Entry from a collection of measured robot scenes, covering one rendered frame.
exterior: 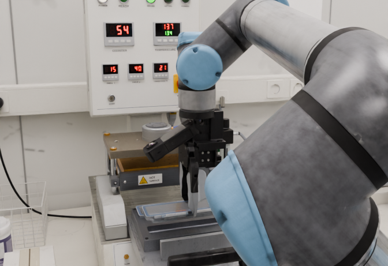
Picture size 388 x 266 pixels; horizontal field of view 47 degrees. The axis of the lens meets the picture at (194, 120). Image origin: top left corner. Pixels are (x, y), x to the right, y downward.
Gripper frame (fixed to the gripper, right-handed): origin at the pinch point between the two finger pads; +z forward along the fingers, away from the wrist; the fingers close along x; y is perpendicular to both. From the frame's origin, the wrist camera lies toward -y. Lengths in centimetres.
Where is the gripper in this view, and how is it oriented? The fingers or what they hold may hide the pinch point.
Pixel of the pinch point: (187, 203)
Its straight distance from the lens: 95.7
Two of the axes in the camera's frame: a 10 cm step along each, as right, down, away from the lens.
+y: 9.6, -0.6, 2.8
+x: -2.8, -2.1, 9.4
